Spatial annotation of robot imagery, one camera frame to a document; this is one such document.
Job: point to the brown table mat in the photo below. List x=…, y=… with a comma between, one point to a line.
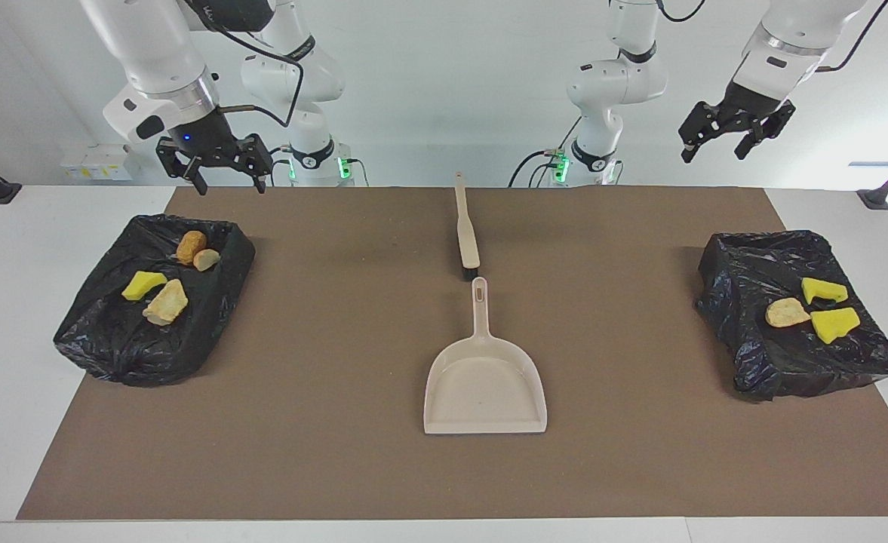
x=338, y=452

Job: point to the black bag-lined trash bin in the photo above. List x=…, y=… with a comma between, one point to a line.
x=112, y=339
x=760, y=362

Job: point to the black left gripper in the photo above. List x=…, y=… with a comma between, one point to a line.
x=749, y=105

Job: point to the beige hand brush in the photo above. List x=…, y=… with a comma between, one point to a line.
x=466, y=237

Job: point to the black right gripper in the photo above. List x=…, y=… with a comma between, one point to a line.
x=206, y=139

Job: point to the pale lumpy bread piece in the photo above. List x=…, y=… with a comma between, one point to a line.
x=787, y=312

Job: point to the brown bread roll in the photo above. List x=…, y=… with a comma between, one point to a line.
x=191, y=247

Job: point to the white wall socket boxes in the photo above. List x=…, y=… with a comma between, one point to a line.
x=96, y=162

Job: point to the striped croissant piece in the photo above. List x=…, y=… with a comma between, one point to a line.
x=207, y=260

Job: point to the yellow sponge piece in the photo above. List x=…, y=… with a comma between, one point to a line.
x=142, y=285
x=836, y=324
x=821, y=289

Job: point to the beige plastic dustpan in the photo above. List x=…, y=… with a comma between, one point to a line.
x=485, y=392

